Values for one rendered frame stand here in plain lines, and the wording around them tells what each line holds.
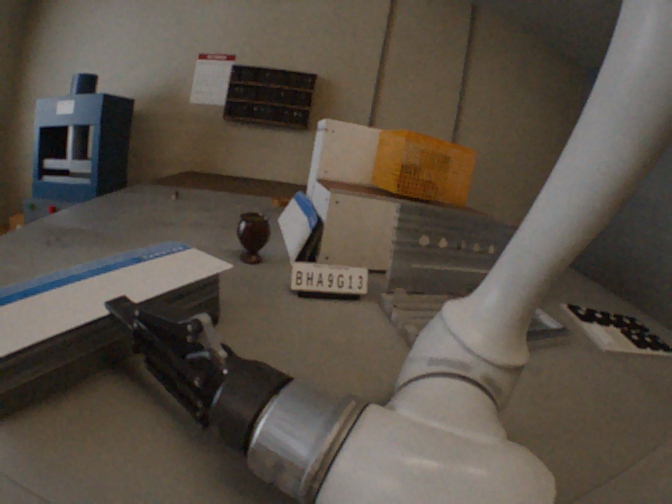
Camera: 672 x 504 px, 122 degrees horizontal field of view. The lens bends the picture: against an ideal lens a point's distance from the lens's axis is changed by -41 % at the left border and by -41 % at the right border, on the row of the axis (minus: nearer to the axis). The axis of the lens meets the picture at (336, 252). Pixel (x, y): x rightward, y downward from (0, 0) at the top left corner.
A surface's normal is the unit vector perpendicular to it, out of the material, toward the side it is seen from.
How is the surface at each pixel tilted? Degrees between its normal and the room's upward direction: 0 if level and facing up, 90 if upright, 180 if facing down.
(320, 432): 27
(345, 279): 65
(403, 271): 79
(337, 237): 90
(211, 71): 90
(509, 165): 90
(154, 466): 0
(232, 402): 45
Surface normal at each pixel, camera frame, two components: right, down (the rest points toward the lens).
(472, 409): 0.29, -0.93
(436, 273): 0.25, 0.16
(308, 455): -0.19, -0.49
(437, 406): 0.07, -0.99
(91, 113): 0.10, 0.33
